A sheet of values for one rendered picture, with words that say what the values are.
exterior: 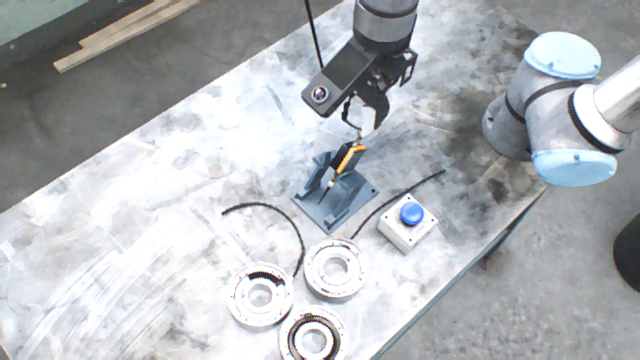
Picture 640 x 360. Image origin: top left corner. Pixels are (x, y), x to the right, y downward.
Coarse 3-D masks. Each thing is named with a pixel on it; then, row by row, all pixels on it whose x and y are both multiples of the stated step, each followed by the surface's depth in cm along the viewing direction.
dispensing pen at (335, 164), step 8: (360, 136) 91; (344, 144) 92; (352, 144) 93; (360, 144) 95; (344, 152) 92; (336, 160) 93; (336, 168) 94; (336, 176) 96; (328, 184) 97; (320, 200) 99
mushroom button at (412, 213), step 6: (408, 204) 95; (414, 204) 95; (402, 210) 94; (408, 210) 94; (414, 210) 94; (420, 210) 94; (402, 216) 94; (408, 216) 94; (414, 216) 94; (420, 216) 94; (408, 222) 94; (414, 222) 94
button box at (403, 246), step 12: (396, 204) 98; (420, 204) 98; (384, 216) 97; (396, 216) 97; (432, 216) 97; (384, 228) 98; (396, 228) 96; (408, 228) 96; (420, 228) 96; (432, 228) 98; (396, 240) 97; (408, 240) 95; (420, 240) 97; (408, 252) 97
